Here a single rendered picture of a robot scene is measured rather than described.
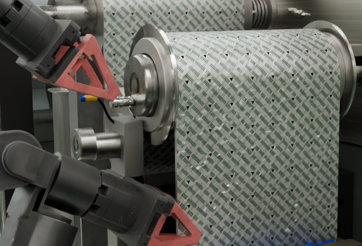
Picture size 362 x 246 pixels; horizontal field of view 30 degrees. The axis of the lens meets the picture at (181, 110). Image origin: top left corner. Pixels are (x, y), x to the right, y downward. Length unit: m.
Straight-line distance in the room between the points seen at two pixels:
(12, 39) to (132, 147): 0.21
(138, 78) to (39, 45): 0.13
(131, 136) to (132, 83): 0.07
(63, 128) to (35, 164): 0.84
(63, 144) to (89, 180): 0.80
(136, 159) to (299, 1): 0.42
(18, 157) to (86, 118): 0.48
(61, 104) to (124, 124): 0.69
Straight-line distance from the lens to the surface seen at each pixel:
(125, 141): 0.83
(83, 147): 0.82
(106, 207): 0.73
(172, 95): 0.77
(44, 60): 0.73
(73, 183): 0.72
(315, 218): 0.91
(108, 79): 0.77
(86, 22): 1.03
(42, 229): 0.71
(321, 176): 0.90
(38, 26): 0.75
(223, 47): 0.82
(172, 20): 1.03
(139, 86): 0.81
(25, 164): 0.68
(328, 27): 0.94
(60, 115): 1.52
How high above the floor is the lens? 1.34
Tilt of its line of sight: 8 degrees down
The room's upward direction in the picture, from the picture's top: 1 degrees counter-clockwise
